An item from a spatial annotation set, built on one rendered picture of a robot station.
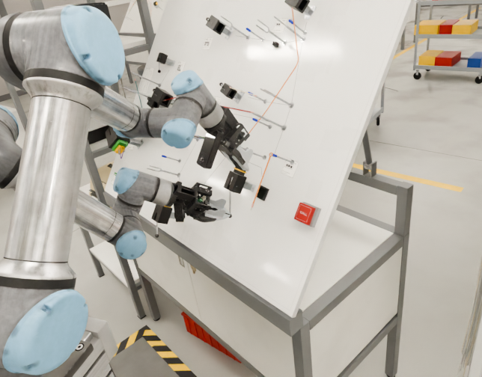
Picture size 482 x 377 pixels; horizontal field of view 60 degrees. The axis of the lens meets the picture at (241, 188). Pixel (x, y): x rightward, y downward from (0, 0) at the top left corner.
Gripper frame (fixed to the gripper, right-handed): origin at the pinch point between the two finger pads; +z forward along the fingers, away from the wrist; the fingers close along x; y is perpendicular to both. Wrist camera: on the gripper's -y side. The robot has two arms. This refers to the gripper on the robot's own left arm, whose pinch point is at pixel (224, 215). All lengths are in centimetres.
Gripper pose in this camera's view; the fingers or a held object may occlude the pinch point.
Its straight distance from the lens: 131.1
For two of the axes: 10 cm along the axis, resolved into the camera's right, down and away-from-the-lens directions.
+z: 8.5, 2.9, 4.4
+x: 0.0, -8.3, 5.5
